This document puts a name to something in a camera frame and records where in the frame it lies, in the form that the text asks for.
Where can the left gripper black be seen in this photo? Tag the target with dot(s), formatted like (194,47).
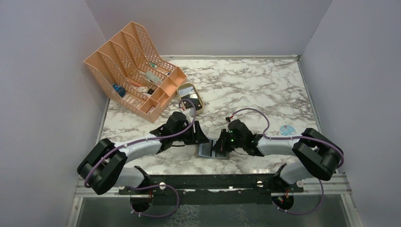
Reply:
(198,137)

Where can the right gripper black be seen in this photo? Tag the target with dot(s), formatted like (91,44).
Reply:
(221,144)

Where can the grey leather card holder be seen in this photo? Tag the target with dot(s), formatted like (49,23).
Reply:
(205,151)

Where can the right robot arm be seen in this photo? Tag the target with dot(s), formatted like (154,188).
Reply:
(317,156)

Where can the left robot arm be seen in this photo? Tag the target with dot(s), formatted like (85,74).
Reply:
(104,167)

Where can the stack of credit cards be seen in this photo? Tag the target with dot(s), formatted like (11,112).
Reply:
(190,94)

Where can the beige oval tray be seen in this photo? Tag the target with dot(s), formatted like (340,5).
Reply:
(191,85)

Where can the white tube in organizer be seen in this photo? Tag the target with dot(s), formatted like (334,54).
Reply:
(151,77)

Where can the green capped marker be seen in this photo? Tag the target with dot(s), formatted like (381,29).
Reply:
(154,65)

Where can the blue item in organizer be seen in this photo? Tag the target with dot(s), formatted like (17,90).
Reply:
(121,91)

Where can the orange plastic file organizer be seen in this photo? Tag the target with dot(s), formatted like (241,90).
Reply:
(119,61)

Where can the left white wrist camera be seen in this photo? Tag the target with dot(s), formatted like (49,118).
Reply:
(188,111)

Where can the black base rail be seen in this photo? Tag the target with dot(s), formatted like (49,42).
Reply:
(208,189)

